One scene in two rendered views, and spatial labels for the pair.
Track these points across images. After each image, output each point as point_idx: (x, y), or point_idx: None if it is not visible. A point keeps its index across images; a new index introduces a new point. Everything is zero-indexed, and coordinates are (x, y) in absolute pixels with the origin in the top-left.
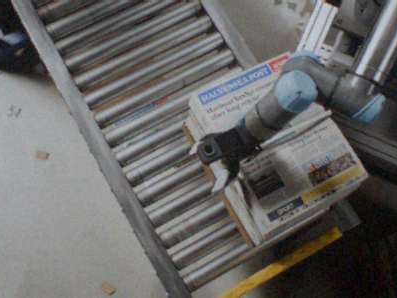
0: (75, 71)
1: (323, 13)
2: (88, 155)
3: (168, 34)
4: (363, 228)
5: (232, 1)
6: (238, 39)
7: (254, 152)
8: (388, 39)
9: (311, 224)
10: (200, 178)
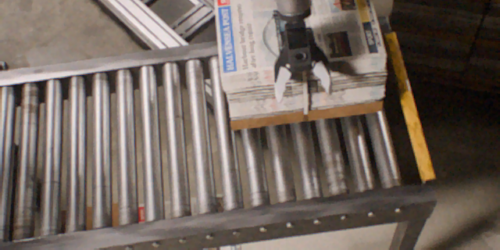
0: (111, 222)
1: (138, 14)
2: None
3: (119, 113)
4: None
5: None
6: (158, 51)
7: (311, 31)
8: None
9: (339, 118)
10: (248, 206)
